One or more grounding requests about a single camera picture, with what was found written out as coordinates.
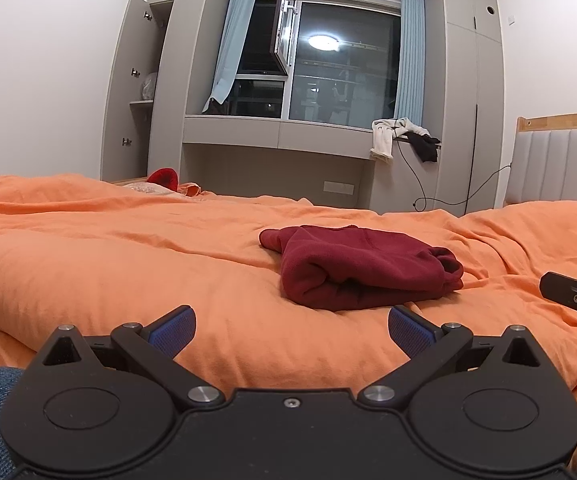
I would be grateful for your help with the orange blanket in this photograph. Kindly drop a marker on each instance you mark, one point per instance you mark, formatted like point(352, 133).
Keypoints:
point(118, 260)

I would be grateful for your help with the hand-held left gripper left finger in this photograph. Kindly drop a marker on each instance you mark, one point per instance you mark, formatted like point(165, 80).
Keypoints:
point(173, 331)

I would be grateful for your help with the grey padded wooden headboard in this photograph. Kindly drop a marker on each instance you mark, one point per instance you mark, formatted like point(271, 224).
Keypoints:
point(558, 165)

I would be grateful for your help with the grey window bench cabinet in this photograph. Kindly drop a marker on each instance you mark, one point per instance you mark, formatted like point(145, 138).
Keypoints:
point(233, 132)

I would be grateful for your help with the large window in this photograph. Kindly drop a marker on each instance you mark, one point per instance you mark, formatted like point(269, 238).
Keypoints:
point(343, 70)

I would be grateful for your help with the clear plastic bag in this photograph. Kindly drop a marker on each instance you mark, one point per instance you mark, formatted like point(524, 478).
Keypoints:
point(148, 86)

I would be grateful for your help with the dark red sweater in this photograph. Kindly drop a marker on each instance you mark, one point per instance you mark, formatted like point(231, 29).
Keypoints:
point(358, 265)

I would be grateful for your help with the dark bag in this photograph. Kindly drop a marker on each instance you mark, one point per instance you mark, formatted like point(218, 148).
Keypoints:
point(216, 106)

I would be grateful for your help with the open window sash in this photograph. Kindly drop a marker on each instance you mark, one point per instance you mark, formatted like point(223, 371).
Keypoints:
point(283, 20)

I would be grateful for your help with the black garment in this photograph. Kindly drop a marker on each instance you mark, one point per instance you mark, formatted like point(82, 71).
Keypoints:
point(426, 149)

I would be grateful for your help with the red plush item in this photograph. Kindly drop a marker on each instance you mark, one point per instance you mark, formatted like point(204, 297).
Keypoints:
point(163, 178)

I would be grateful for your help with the light blue curtain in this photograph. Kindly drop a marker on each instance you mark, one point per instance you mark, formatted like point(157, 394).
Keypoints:
point(233, 35)
point(411, 60)

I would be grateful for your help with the white garment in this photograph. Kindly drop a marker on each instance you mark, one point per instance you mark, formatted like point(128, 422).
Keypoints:
point(383, 142)

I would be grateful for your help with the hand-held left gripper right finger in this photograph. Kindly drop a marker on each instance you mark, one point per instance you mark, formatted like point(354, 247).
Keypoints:
point(411, 332)

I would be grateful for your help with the grey closed wardrobe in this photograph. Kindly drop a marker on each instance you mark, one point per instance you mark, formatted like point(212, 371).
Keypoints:
point(463, 85)

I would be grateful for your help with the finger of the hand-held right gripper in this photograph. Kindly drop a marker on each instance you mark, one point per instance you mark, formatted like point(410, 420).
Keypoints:
point(563, 290)

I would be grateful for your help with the grey open wardrobe door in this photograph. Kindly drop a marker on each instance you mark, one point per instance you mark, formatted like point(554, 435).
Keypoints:
point(123, 85)

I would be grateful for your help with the grey wardrobe with shelves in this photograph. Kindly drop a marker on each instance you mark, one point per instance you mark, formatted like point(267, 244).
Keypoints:
point(183, 60)

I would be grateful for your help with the pale pink pillow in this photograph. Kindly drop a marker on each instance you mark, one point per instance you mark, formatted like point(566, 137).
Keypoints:
point(141, 187)

